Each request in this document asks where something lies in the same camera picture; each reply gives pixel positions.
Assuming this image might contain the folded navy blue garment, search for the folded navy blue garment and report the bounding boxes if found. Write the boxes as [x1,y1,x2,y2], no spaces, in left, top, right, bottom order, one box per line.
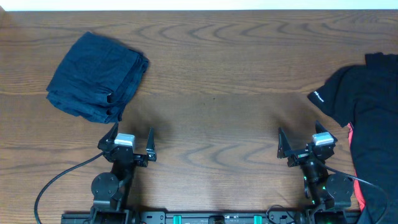
[47,32,149,124]

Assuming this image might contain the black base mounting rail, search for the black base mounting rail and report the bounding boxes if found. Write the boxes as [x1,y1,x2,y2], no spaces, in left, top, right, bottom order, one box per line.
[60,210,363,224]

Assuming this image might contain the black polo shirt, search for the black polo shirt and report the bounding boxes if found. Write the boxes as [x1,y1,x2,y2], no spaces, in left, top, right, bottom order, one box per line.
[308,53,397,223]

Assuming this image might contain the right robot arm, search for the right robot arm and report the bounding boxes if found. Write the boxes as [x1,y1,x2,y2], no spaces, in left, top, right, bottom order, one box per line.
[277,121,354,223]

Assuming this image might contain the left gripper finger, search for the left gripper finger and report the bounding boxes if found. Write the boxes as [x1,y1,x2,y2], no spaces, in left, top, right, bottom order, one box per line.
[146,128,157,162]
[98,123,119,146]

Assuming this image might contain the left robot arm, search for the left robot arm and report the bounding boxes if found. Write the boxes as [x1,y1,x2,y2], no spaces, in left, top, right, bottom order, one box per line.
[88,123,157,224]

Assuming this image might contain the red and black patterned garment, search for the red and black patterned garment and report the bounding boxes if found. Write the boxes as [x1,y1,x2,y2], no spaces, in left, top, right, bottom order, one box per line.
[347,123,366,211]

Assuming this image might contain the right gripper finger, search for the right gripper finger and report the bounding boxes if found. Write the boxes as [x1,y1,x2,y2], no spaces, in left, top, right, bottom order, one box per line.
[277,128,292,159]
[315,120,338,142]

